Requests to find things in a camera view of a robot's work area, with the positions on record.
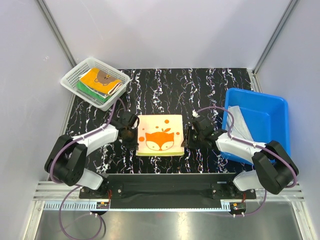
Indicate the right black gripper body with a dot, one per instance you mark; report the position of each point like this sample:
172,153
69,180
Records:
195,140

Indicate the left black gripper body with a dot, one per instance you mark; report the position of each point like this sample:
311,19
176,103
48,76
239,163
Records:
131,140

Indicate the orange floral towel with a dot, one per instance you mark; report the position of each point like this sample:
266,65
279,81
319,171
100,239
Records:
160,135

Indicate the grey white towel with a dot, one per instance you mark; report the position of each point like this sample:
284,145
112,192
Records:
236,122

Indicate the brown yellow towel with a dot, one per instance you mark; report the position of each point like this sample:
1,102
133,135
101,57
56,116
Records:
101,81

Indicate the green microfiber towel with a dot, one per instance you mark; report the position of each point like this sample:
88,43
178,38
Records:
87,90

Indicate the blue white patterned towel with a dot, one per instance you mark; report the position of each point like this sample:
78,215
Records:
101,94

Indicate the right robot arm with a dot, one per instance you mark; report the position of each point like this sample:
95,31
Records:
273,170

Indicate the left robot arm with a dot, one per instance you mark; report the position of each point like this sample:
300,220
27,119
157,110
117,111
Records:
67,161

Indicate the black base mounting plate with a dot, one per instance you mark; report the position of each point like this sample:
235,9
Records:
166,191

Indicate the blue plastic bin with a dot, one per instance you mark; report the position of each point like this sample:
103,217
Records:
266,116

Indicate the white perforated plastic basket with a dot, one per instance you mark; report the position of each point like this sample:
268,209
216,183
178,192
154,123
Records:
70,80

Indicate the aluminium frame rail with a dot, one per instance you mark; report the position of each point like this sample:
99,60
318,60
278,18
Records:
62,197

